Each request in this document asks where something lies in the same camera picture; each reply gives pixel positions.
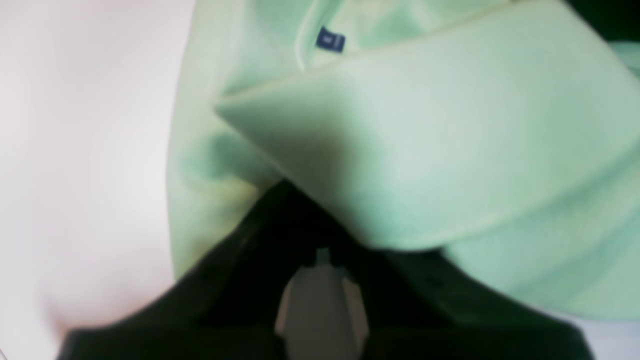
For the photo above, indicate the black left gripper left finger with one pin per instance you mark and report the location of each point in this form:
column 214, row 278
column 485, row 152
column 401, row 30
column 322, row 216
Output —
column 226, row 306

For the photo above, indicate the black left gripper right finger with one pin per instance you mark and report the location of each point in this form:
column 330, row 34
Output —
column 419, row 306

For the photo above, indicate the light green T-shirt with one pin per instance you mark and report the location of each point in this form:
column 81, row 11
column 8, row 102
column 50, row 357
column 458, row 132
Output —
column 504, row 131

